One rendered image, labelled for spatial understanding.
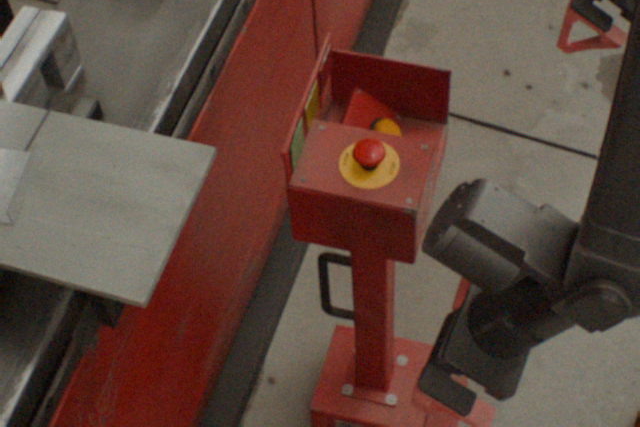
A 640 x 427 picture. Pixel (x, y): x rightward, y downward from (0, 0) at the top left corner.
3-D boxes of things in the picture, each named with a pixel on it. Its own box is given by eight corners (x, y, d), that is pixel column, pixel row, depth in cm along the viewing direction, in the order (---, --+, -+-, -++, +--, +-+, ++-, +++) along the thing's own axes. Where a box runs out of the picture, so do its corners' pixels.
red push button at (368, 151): (381, 183, 127) (381, 164, 125) (348, 177, 128) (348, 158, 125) (389, 157, 130) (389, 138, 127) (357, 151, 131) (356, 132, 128)
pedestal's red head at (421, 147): (414, 266, 134) (417, 179, 119) (291, 240, 137) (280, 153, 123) (447, 144, 145) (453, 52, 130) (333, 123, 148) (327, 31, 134)
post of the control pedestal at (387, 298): (386, 393, 182) (387, 211, 139) (355, 386, 183) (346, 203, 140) (393, 366, 185) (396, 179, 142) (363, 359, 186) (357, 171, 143)
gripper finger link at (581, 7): (529, 45, 108) (579, -3, 100) (547, 0, 112) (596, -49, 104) (582, 82, 109) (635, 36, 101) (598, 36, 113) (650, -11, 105)
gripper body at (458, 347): (430, 364, 80) (479, 336, 73) (474, 257, 85) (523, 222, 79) (500, 406, 80) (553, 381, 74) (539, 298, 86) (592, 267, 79)
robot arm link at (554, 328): (606, 328, 70) (626, 261, 73) (524, 276, 69) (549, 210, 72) (550, 356, 76) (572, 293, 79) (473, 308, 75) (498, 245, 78)
